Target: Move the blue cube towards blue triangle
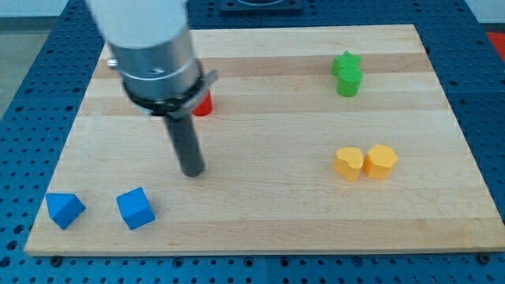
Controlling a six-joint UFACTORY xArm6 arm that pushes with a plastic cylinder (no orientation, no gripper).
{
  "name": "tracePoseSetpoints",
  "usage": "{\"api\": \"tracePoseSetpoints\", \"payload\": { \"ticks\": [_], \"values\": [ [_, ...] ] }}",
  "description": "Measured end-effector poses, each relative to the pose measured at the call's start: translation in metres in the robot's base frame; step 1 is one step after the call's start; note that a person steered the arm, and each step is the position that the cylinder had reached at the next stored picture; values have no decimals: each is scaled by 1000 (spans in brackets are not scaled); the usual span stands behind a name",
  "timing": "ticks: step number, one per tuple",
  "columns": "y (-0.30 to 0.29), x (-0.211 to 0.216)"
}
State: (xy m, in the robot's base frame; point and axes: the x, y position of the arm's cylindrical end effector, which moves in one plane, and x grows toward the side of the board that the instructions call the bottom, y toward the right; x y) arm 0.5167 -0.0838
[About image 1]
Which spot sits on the yellow heart block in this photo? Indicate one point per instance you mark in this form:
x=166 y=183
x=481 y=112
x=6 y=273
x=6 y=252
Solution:
x=348 y=163

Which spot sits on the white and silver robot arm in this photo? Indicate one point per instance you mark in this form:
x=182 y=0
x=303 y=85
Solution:
x=153 y=52

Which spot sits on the green cylinder block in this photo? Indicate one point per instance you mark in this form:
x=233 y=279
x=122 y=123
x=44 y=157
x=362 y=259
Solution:
x=349 y=81

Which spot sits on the blue cube block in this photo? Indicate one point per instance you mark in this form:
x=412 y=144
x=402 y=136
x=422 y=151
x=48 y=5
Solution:
x=135 y=209

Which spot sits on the yellow hexagon block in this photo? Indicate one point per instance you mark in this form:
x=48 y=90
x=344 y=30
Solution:
x=379 y=162

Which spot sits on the green star block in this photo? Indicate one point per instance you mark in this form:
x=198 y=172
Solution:
x=344 y=60

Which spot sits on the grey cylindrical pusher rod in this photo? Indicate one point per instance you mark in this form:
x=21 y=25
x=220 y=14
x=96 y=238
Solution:
x=186 y=145

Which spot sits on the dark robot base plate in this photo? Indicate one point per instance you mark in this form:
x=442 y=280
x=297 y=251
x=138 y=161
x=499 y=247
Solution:
x=260 y=5

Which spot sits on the blue triangle block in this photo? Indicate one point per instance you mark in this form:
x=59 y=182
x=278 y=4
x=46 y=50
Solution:
x=64 y=208

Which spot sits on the light wooden board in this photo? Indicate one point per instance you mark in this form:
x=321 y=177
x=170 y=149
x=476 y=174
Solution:
x=269 y=147

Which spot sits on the red block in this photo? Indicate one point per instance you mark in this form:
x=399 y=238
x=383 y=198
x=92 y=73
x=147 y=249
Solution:
x=205 y=107

